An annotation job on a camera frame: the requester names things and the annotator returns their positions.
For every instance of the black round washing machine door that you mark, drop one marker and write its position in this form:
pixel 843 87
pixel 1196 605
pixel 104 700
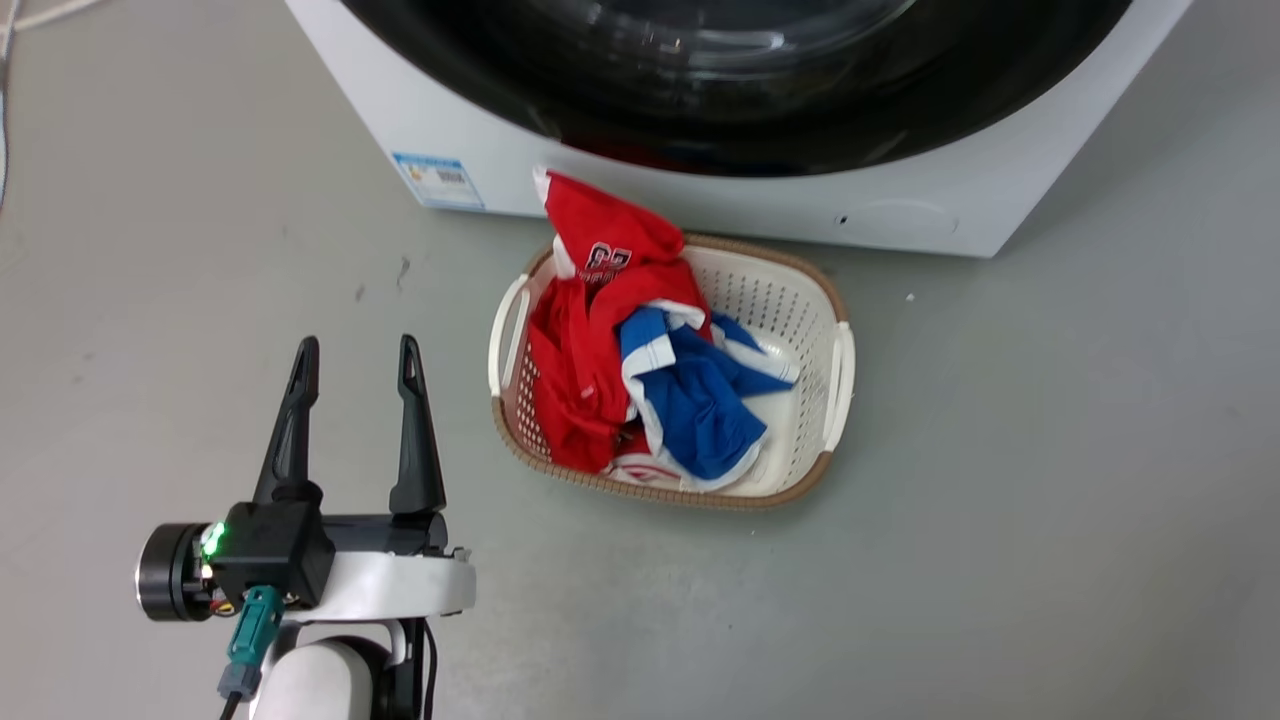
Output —
pixel 1000 70

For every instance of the white brown-rimmed plastic laundry basket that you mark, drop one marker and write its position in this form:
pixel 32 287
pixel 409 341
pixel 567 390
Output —
pixel 790 300

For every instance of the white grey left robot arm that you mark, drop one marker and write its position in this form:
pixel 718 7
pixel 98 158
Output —
pixel 320 680

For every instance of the blue white-trimmed garment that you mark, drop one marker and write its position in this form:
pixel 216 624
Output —
pixel 695 400

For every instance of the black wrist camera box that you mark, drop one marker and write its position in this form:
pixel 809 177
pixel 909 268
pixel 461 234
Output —
pixel 270 550

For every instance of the white washing machine body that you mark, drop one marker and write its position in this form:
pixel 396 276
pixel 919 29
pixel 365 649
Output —
pixel 960 170

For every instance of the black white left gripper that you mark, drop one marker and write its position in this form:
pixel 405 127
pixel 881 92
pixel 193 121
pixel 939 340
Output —
pixel 400 580

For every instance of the red printed garment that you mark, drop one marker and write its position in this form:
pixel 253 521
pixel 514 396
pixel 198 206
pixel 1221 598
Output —
pixel 590 330

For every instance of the white red-striped garment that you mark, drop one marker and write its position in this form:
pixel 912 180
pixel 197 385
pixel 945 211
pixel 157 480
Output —
pixel 645 470

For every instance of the blue white energy label sticker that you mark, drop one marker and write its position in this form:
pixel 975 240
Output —
pixel 438 181

